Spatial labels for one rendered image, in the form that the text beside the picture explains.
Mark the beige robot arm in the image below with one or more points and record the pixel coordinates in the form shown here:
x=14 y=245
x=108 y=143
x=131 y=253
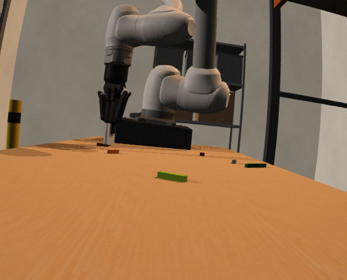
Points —
x=201 y=90

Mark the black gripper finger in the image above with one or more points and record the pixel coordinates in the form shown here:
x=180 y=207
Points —
x=105 y=104
x=116 y=112

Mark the green rectangular bar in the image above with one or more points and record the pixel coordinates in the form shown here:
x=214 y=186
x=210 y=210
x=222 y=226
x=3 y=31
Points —
x=171 y=176

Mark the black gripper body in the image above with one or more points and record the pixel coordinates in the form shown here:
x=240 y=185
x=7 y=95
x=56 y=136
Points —
x=115 y=75

